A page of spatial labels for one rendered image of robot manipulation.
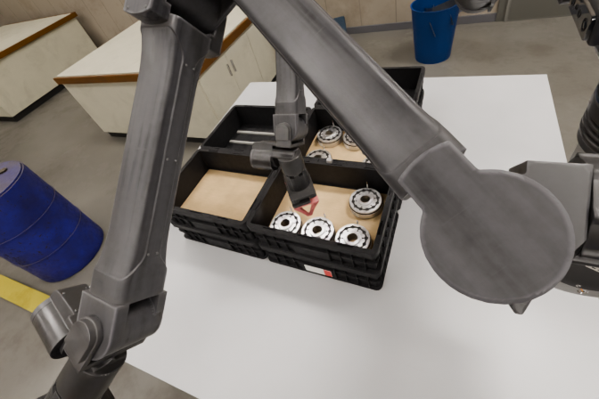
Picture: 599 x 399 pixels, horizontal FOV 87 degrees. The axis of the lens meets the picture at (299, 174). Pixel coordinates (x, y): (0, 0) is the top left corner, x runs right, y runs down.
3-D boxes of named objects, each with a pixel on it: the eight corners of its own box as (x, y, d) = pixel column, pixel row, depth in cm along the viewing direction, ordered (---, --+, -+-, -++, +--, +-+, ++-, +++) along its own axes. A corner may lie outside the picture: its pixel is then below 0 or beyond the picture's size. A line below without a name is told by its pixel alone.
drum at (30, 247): (86, 215, 265) (7, 150, 212) (117, 238, 238) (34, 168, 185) (29, 265, 240) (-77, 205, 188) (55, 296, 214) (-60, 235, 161)
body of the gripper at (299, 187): (292, 206, 78) (285, 186, 72) (284, 179, 85) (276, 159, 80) (317, 197, 78) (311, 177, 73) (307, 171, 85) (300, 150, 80)
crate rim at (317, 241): (398, 175, 96) (398, 169, 95) (377, 260, 79) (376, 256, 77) (285, 161, 113) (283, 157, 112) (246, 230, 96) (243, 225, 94)
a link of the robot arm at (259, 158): (289, 123, 68) (305, 121, 75) (244, 120, 72) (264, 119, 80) (288, 176, 70) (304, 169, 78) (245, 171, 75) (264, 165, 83)
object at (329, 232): (339, 223, 96) (339, 222, 95) (324, 250, 90) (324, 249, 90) (310, 214, 101) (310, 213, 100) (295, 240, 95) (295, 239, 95)
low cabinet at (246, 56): (308, 41, 401) (293, -27, 347) (233, 150, 279) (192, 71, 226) (203, 50, 471) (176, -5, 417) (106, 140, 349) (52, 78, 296)
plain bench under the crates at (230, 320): (511, 177, 191) (546, 74, 143) (541, 558, 96) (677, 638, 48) (280, 158, 256) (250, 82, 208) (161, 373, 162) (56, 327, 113)
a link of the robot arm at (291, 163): (293, 159, 69) (302, 142, 73) (266, 157, 72) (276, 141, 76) (300, 180, 74) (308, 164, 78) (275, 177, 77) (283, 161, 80)
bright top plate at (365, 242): (373, 228, 91) (373, 227, 91) (365, 258, 86) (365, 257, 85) (341, 222, 96) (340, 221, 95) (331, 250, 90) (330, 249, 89)
